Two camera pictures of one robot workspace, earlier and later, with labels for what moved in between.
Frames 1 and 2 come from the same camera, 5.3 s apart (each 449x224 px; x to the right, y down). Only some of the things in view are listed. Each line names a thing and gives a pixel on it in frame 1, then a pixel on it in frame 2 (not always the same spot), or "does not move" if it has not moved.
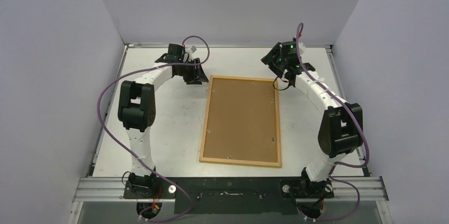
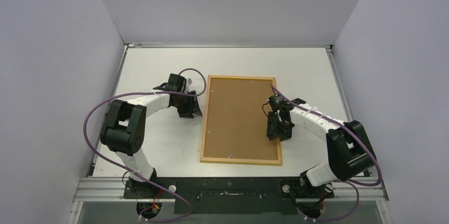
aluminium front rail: [344, 188] does not move
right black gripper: [270, 59] to [278, 126]
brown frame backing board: [241, 121] does not move
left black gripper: [197, 73] to [192, 109]
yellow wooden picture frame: [213, 160] does not move
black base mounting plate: [230, 195] does not move
